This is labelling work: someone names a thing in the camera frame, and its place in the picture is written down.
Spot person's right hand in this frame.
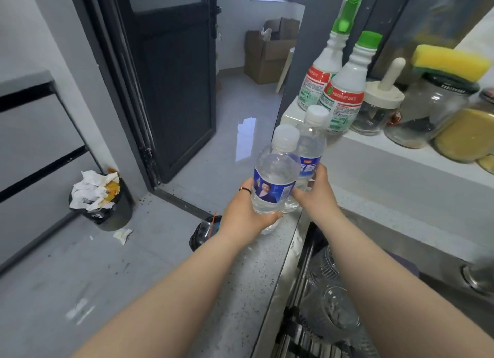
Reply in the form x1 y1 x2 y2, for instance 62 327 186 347
290 164 342 220

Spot person's left hand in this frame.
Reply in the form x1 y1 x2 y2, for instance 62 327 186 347
218 177 283 250

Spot water bottle with portrait label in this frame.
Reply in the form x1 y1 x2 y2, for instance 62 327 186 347
251 124 301 235

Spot water bottle with blue label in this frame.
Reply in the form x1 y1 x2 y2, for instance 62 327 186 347
284 105 329 213

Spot person's left forearm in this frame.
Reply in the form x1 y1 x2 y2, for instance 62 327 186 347
71 236 242 358

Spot person's right forearm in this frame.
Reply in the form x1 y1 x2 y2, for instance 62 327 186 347
309 211 494 358

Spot black bin with bag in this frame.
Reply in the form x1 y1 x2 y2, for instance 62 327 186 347
189 215 223 252

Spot small clear glass cup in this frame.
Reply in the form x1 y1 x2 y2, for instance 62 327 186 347
313 244 342 279

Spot large clear glass cup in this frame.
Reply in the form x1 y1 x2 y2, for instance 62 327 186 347
305 284 361 341

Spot glass jar with white lid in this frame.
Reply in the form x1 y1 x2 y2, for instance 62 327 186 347
350 58 407 135

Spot white bottle with green cap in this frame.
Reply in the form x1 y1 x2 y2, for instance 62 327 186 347
318 31 383 135

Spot white leaning board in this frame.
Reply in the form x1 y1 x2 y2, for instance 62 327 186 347
275 47 295 94

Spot white spray bottle green trigger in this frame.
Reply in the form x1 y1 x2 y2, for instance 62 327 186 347
297 0 365 111

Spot large open cardboard box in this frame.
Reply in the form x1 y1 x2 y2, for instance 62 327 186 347
244 30 298 85

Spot crumpled white tissue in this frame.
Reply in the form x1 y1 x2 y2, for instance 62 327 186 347
113 228 133 246

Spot glass jar with black lid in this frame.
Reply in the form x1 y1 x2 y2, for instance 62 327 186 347
384 73 480 149

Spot grey trash bin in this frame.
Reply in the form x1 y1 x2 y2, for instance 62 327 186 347
69 168 134 232

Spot dark grey door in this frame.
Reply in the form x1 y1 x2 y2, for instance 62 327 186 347
87 0 218 185

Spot small open cardboard box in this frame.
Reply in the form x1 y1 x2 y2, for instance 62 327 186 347
264 17 301 41

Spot glass jar with yellow contents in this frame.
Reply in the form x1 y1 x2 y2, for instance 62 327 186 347
433 88 494 163

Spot crumpled white tissues in bin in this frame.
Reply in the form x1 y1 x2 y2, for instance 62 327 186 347
69 170 120 212

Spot yellow and green sponge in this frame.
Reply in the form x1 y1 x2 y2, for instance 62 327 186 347
410 44 492 83

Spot metal sink drain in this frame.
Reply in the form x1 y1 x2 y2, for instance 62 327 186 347
461 263 494 297

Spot black door handle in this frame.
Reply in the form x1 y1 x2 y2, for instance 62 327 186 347
210 0 222 40

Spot grey shelf with black frame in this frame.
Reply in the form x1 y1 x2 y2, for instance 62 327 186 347
0 70 104 275

